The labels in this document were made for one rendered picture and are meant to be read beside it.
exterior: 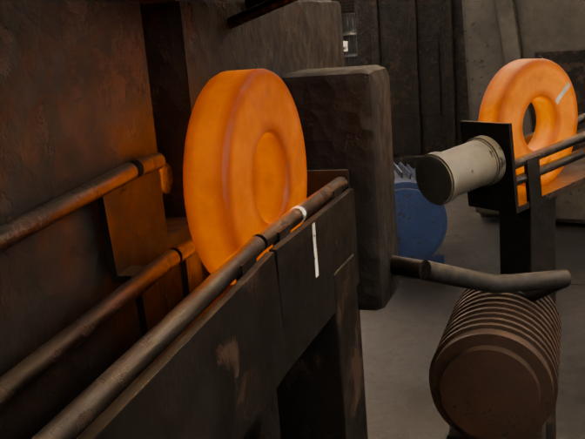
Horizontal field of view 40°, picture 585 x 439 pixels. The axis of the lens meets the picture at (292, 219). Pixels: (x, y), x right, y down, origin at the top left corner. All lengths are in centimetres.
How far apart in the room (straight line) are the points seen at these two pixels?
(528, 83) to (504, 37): 226
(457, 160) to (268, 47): 26
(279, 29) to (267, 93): 26
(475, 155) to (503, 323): 20
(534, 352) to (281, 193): 34
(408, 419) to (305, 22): 111
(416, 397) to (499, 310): 103
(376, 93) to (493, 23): 255
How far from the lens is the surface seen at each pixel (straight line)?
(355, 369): 69
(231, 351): 45
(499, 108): 96
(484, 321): 86
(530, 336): 85
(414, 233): 266
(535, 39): 325
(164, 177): 61
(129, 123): 55
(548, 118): 105
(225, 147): 51
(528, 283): 89
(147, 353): 38
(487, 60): 331
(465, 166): 91
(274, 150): 61
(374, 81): 76
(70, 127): 49
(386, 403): 188
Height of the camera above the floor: 84
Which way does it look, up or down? 13 degrees down
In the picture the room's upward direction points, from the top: 5 degrees counter-clockwise
